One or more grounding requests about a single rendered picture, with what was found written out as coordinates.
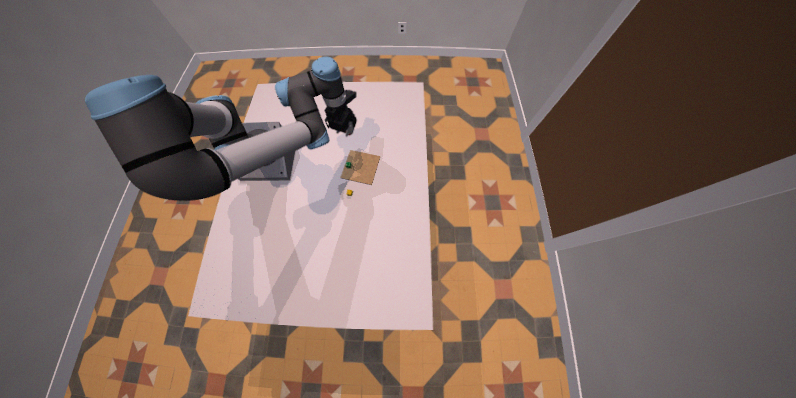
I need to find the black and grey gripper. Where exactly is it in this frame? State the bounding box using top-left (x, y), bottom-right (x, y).
top-left (324, 99), bottom-right (357, 137)

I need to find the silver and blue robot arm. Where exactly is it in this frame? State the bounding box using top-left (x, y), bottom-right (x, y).
top-left (85, 57), bottom-right (357, 201)

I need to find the tan mat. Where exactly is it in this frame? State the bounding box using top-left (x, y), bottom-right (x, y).
top-left (341, 150), bottom-right (380, 185)

